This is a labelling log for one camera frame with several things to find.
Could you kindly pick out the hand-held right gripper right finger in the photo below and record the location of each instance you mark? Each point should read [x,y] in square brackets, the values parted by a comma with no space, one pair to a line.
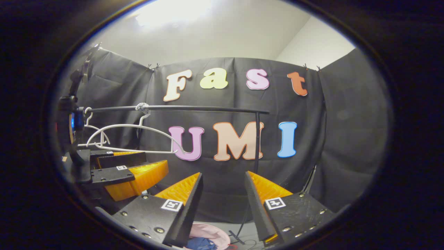
[258,208]

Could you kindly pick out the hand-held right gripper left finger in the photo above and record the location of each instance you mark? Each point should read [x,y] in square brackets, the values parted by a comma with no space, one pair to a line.
[189,208]

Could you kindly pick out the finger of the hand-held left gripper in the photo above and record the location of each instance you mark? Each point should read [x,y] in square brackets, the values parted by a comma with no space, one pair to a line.
[121,159]
[111,175]

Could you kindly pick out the pink laundry hamper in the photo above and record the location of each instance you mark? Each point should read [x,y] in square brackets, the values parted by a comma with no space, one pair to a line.
[211,231]

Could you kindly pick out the white hanger with taped hook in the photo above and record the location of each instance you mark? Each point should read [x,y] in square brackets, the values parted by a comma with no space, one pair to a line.
[142,108]

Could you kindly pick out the white plastic hanger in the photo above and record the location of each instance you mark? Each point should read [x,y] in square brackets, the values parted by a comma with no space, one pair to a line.
[106,136]

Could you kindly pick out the black clothes rack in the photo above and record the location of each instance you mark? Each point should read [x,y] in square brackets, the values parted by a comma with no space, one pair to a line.
[208,109]

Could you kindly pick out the black backdrop cloth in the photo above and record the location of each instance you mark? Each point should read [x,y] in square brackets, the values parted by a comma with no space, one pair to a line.
[347,139]

